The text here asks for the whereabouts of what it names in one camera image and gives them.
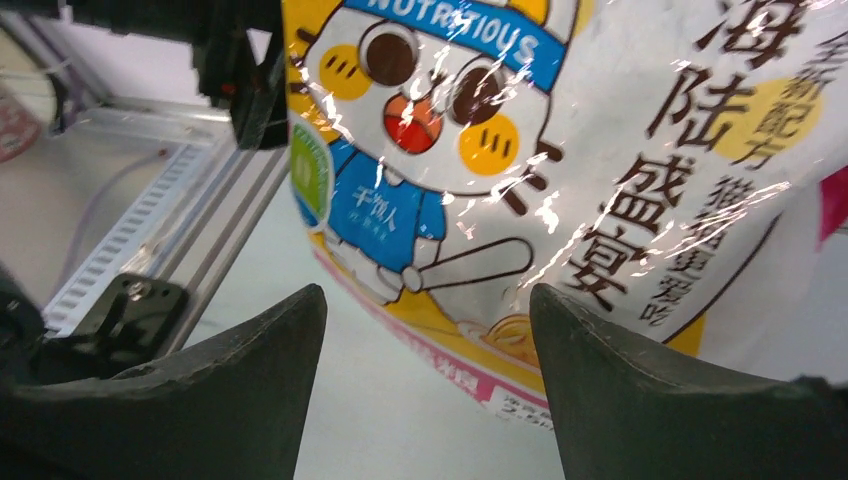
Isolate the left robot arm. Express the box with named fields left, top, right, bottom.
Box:
left=67, top=0, right=288, bottom=150

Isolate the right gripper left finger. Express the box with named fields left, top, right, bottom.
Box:
left=1, top=284, right=327, bottom=479

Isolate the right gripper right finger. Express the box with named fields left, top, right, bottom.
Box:
left=529, top=284, right=847, bottom=479

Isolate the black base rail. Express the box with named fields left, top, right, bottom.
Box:
left=1, top=270, right=189, bottom=385

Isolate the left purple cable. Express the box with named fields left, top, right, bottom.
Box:
left=49, top=148, right=170, bottom=299

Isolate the pet food bag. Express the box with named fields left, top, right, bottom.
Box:
left=281, top=1, right=847, bottom=428

